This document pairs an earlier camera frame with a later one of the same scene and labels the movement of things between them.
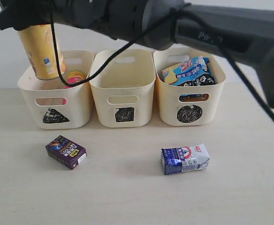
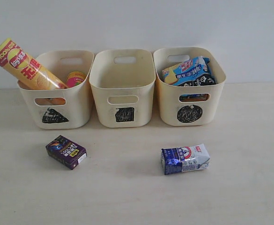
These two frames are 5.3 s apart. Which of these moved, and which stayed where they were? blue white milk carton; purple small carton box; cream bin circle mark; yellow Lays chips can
Moved: yellow Lays chips can
Stayed: blue white milk carton; purple small carton box; cream bin circle mark
